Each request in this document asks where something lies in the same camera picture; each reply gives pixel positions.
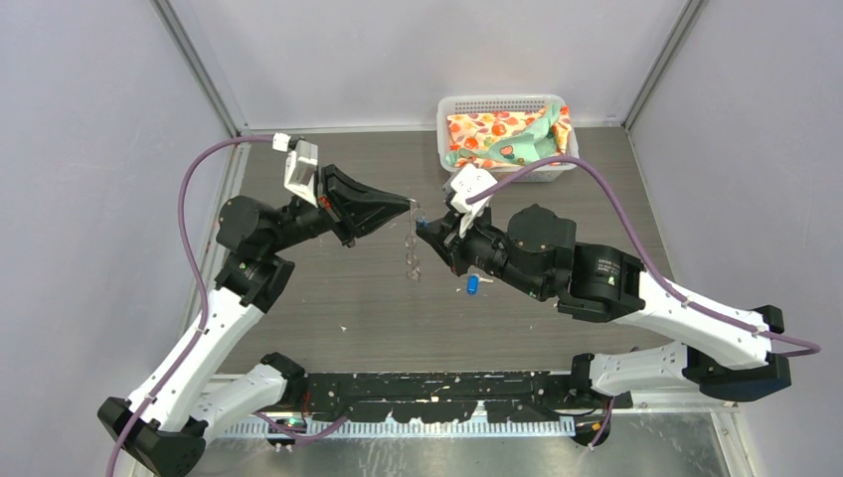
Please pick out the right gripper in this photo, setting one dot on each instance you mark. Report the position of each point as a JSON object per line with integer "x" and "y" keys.
{"x": 443, "y": 236}

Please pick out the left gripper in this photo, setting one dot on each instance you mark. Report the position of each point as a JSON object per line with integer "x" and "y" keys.
{"x": 351, "y": 207}

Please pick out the large metal keyring disc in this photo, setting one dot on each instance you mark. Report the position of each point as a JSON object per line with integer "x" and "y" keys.
{"x": 411, "y": 241}

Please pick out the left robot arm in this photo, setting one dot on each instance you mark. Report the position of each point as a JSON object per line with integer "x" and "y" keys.
{"x": 251, "y": 280}

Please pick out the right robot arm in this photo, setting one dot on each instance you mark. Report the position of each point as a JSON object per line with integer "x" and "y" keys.
{"x": 720, "y": 351}

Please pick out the floral patterned cloth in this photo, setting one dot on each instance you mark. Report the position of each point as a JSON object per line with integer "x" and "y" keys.
{"x": 507, "y": 138}

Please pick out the white plastic basket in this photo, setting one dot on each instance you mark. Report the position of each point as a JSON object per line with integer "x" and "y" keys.
{"x": 488, "y": 103}

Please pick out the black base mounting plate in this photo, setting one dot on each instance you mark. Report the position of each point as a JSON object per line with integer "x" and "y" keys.
{"x": 527, "y": 396}

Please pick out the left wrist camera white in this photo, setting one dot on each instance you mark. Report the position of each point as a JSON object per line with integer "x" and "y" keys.
{"x": 301, "y": 165}

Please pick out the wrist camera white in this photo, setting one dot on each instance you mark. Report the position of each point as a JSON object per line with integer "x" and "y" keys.
{"x": 468, "y": 182}
{"x": 301, "y": 165}

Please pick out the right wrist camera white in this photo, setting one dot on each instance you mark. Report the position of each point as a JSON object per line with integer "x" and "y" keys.
{"x": 468, "y": 182}

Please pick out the aluminium frame rail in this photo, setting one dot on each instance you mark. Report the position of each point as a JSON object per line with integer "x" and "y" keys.
{"x": 428, "y": 428}

